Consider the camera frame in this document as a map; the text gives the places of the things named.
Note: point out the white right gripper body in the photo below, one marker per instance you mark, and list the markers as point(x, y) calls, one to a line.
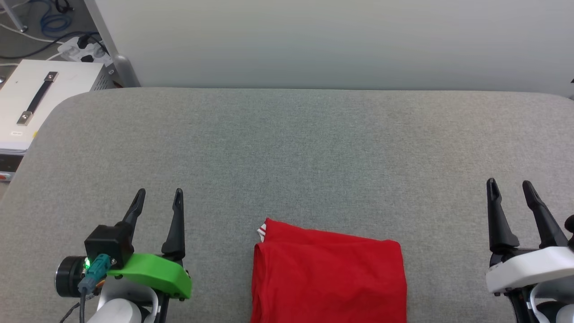
point(529, 269)

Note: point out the grey metal furniture leg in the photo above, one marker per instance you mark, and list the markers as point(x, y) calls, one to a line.
point(15, 15)

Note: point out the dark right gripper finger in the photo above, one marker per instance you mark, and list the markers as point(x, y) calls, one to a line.
point(500, 220)
point(545, 220)

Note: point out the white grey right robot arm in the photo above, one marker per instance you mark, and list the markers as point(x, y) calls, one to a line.
point(549, 307)

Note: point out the grey metal partition foot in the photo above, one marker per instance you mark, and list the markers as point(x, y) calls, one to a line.
point(124, 72)

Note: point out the red T-shirt with white trim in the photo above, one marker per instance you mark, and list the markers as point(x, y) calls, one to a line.
point(327, 278)

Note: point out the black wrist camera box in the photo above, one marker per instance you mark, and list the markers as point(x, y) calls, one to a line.
point(570, 224)
point(107, 244)

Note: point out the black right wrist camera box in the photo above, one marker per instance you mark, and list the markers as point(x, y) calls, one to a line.
point(570, 224)

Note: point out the white partition panel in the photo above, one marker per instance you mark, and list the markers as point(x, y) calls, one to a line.
point(336, 45)

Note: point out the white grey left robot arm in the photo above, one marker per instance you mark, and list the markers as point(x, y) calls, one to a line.
point(121, 309)

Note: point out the white power strip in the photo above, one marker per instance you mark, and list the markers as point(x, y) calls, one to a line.
point(80, 51)

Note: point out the white metal equipment case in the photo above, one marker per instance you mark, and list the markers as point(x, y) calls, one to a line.
point(67, 83)

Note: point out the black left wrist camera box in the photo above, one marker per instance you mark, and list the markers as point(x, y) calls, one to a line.
point(107, 244)

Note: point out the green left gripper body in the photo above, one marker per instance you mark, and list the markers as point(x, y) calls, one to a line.
point(154, 271)

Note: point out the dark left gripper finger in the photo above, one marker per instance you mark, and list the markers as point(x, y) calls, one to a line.
point(136, 206)
point(176, 224)

